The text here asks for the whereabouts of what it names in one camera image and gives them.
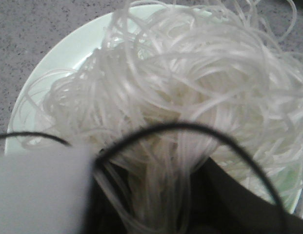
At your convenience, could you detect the white vermicelli noodle bundle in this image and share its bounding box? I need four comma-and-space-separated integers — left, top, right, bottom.
25, 0, 303, 234

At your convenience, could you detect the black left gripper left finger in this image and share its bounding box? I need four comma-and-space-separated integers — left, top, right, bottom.
82, 156, 146, 234

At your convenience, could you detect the light green plastic plate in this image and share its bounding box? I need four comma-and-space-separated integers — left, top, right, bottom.
4, 4, 303, 213

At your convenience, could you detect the thin black cable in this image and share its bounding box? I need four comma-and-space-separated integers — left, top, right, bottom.
0, 123, 288, 234

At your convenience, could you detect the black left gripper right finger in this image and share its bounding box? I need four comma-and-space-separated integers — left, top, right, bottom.
187, 157, 303, 234

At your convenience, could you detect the white blurred tag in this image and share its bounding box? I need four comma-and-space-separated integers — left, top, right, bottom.
0, 145, 93, 234

